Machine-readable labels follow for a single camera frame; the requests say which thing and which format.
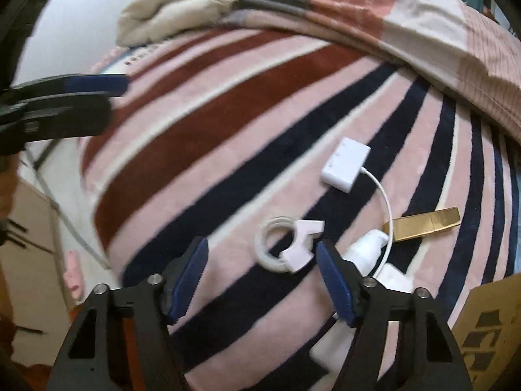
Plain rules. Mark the white adapter with cable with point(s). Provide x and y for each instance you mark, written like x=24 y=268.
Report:
x=341 y=171

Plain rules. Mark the white tape dispenser roll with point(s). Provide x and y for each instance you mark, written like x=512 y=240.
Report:
x=300 y=251

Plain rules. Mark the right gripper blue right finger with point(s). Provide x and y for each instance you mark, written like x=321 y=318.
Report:
x=341 y=278

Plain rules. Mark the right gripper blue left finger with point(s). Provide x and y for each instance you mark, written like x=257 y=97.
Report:
x=182 y=276

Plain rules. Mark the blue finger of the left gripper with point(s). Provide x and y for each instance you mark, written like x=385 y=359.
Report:
x=113 y=85
x=67 y=116

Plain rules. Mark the striped pink fleece blanket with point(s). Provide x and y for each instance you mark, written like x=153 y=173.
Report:
x=222 y=130

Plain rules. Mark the brown cardboard box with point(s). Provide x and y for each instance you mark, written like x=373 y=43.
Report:
x=488 y=334

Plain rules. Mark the gold foil bar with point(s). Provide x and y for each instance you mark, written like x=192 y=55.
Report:
x=422 y=225

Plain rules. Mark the cream folded blanket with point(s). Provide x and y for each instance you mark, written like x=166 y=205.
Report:
x=145 y=21

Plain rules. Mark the patchwork pink grey duvet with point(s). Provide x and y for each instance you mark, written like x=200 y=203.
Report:
x=445 y=40

